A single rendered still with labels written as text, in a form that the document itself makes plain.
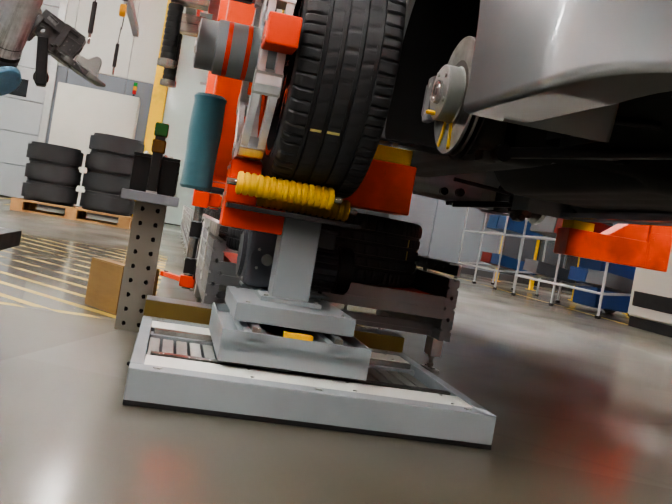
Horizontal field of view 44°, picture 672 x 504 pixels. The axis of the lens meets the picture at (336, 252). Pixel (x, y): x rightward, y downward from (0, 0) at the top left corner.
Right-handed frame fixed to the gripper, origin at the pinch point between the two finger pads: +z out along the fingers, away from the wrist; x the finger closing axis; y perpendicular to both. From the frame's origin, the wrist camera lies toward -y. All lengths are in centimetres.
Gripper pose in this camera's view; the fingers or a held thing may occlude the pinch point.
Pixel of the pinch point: (98, 85)
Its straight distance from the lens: 214.0
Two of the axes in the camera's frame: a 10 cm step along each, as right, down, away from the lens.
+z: 7.8, 5.7, 2.7
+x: -2.8, -0.8, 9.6
